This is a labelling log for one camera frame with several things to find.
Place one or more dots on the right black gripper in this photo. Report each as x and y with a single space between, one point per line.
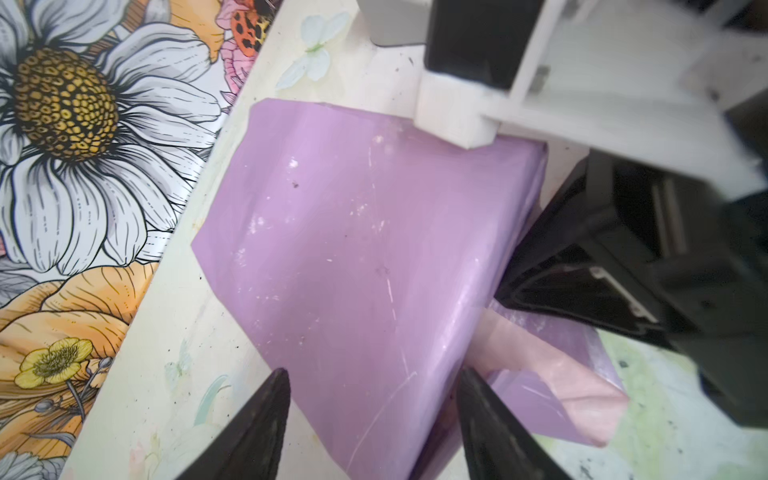
660 258

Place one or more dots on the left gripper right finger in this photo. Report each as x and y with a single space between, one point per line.
496 444

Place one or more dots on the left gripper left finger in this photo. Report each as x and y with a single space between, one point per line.
250 446

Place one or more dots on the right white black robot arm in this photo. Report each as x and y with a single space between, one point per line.
679 86

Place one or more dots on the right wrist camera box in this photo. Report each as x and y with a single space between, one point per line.
480 40

